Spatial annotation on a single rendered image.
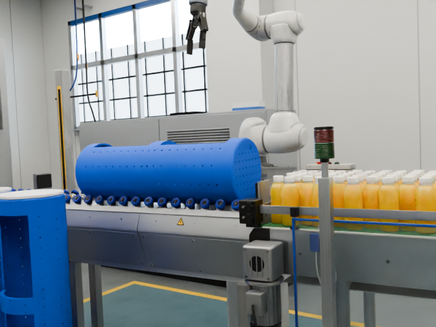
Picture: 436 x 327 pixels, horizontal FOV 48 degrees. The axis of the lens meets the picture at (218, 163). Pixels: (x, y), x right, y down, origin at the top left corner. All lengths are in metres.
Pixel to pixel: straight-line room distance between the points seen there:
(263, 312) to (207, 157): 0.67
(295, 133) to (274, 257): 1.00
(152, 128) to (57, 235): 2.37
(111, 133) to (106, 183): 2.41
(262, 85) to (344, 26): 0.94
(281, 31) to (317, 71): 2.27
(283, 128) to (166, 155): 0.72
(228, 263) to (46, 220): 0.77
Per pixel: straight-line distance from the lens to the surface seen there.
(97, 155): 2.40
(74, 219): 2.52
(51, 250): 2.15
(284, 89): 2.63
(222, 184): 1.98
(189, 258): 2.16
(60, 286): 2.21
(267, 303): 1.75
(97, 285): 2.78
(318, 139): 1.53
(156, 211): 2.20
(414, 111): 4.61
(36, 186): 2.83
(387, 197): 1.72
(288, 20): 2.68
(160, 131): 4.30
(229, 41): 5.09
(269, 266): 1.69
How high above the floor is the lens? 1.24
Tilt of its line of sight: 3 degrees down
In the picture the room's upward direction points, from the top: 2 degrees counter-clockwise
